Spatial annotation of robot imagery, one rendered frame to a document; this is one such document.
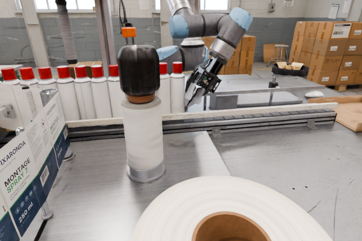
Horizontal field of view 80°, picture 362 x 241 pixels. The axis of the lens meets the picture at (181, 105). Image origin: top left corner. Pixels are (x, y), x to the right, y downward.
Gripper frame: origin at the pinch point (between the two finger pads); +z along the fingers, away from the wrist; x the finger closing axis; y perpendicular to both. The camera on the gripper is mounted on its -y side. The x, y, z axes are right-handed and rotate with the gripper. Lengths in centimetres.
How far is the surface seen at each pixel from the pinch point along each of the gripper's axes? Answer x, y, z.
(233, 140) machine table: 17.6, 11.2, 2.1
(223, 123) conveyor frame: 13.8, 5.8, -0.3
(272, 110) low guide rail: 28.6, 4.9, -13.1
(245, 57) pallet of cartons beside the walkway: 166, -303, -50
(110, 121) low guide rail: -21.9, 4.8, 15.9
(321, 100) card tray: 63, -12, -27
